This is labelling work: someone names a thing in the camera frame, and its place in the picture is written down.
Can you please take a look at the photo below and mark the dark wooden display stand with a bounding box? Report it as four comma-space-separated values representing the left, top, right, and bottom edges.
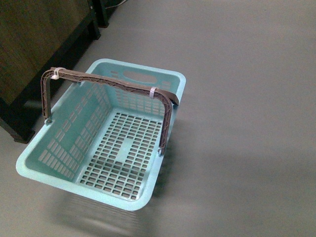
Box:
0, 0, 100, 143

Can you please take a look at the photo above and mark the brown basket handle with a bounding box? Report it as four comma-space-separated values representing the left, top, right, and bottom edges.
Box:
40, 67, 179, 155

